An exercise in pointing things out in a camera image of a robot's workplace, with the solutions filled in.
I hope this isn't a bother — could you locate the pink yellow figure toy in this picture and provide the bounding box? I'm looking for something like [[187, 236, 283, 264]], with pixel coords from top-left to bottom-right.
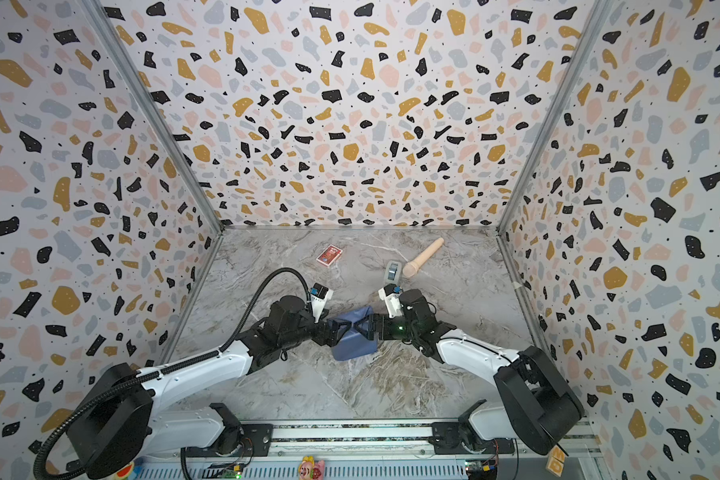
[[298, 456, 325, 480]]

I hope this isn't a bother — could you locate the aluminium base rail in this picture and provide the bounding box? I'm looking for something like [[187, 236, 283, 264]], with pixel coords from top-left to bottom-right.
[[89, 416, 607, 480]]

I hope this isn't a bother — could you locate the red playing card box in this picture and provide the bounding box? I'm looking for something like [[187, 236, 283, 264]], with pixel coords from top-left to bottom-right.
[[316, 245, 343, 267]]

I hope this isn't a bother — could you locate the beige microphone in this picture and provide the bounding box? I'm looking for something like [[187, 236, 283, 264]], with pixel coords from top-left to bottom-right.
[[402, 238, 445, 278]]

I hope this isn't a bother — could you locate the grey tape dispenser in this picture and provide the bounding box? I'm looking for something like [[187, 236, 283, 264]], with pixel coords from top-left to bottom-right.
[[383, 260, 404, 285]]

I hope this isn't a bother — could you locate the aluminium right corner post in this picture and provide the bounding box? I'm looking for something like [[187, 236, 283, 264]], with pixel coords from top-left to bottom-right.
[[496, 0, 613, 237]]

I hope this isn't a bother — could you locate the wooden letter block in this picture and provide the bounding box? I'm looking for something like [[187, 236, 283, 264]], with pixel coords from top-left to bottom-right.
[[546, 445, 567, 478]]

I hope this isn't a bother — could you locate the aluminium left corner post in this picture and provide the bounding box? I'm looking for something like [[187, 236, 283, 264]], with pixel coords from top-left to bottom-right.
[[78, 1, 224, 235]]

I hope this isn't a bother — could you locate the black corrugated left cable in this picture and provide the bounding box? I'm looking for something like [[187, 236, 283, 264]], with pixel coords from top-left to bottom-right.
[[32, 267, 312, 480]]

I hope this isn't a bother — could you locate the colourful smiley toy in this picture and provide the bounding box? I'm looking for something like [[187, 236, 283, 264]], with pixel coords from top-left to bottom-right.
[[110, 462, 135, 480]]

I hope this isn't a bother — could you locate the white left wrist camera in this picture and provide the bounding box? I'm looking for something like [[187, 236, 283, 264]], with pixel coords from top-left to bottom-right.
[[309, 283, 333, 323]]

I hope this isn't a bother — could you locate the blue wrapping paper sheet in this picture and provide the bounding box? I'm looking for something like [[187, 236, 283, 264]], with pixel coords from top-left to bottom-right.
[[331, 306, 378, 361]]

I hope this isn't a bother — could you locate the aluminium corner post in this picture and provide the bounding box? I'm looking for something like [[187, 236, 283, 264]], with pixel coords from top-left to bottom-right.
[[78, 1, 224, 235], [496, 0, 613, 237]]

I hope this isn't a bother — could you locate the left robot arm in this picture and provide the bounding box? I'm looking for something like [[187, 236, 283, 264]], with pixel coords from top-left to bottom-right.
[[65, 295, 366, 479]]

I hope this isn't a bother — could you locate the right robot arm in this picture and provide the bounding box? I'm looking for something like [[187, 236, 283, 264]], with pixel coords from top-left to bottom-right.
[[353, 285, 584, 455]]

